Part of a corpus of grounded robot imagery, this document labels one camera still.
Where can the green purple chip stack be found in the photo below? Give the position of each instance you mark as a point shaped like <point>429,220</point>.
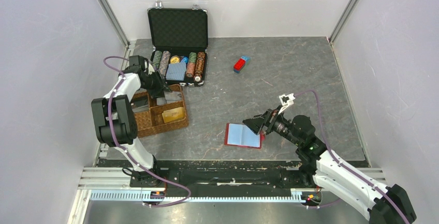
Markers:
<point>157,57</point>

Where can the blue playing card deck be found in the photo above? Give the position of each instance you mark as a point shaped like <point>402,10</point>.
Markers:
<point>176,71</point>

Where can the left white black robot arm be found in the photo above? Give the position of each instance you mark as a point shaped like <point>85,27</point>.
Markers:
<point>113,116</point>

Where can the white toothed cable rail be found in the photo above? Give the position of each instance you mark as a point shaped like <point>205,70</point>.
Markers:
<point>147,196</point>

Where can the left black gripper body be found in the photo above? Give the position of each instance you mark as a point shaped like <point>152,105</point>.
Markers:
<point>151,85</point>

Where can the gold card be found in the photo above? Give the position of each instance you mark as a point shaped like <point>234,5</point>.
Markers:
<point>173,115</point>

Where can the red leather card holder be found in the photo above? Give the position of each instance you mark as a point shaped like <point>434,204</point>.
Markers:
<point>241,136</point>

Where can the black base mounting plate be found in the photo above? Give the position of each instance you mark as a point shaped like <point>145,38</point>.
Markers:
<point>223,178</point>

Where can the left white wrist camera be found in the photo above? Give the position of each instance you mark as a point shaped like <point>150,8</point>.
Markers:
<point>149,68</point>

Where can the black poker chip case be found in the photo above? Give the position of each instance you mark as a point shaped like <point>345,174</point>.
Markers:
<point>180,31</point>

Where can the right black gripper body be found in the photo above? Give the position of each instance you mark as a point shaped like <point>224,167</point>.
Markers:
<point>277,123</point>

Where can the brown woven divided basket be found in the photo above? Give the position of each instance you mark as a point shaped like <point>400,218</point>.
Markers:
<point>150,122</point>

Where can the yellow dealer button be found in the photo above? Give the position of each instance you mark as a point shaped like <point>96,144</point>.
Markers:
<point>175,59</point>

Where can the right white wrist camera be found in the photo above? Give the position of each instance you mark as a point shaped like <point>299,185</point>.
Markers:
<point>286,101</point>

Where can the brown orange chip stack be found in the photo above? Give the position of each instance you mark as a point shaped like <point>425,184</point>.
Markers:
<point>201,56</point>

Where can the grey purple chip stack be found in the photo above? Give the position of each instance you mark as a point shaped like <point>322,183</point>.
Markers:
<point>163,64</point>

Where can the green red chip stack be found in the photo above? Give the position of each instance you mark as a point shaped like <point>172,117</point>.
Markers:
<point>190,70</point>

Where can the dark card in basket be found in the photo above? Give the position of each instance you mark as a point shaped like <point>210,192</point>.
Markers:
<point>140,105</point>

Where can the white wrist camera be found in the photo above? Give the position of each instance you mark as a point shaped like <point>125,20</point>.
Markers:
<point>149,68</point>
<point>286,101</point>

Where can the red blue toy brick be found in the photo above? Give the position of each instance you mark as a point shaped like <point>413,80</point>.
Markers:
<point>240,64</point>

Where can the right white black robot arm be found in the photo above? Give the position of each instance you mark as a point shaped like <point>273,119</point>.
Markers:
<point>322,167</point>

